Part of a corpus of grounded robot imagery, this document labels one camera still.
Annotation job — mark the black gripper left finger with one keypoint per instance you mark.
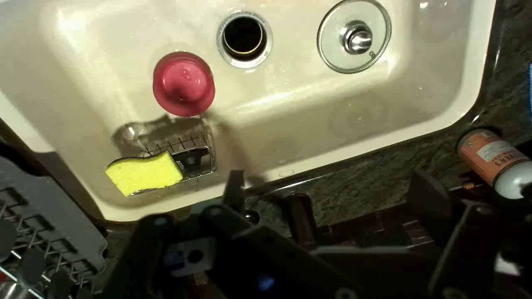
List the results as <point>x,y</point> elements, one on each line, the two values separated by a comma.
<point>239,256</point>

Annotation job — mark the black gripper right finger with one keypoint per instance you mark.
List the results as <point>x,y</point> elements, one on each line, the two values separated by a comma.
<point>483,237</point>

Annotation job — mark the grey dish drying rack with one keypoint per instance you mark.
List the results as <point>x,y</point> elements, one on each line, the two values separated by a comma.
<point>49,247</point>

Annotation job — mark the white kitchen sink basin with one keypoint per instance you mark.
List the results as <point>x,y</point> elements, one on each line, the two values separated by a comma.
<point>72,71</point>

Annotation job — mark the orange soap bottle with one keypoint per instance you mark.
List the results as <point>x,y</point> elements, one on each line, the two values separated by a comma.
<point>500,163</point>

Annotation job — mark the yellow sponge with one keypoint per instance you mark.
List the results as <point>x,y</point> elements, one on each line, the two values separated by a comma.
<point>139,174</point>

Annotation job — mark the glass pot lid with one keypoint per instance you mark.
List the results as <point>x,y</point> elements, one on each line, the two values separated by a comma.
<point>353,35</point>

